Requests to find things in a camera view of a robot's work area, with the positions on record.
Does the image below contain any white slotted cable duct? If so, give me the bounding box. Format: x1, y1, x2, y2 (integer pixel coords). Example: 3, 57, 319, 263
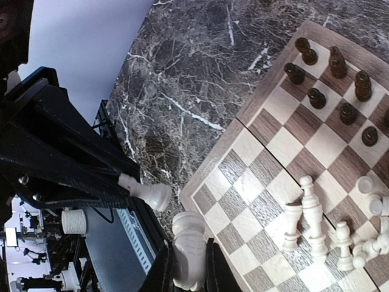
116, 209, 156, 274

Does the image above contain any wooden chess board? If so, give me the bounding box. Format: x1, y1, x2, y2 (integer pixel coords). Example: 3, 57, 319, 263
179, 21, 388, 291

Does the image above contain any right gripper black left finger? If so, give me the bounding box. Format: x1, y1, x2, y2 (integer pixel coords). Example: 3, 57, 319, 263
144, 243, 176, 292

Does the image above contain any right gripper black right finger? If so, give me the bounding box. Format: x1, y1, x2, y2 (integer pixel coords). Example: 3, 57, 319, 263
205, 238, 242, 292

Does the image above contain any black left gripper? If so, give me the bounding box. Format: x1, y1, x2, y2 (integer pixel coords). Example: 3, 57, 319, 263
1, 67, 140, 209

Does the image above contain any white rook corner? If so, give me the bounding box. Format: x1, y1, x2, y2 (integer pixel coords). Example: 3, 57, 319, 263
118, 173, 172, 212

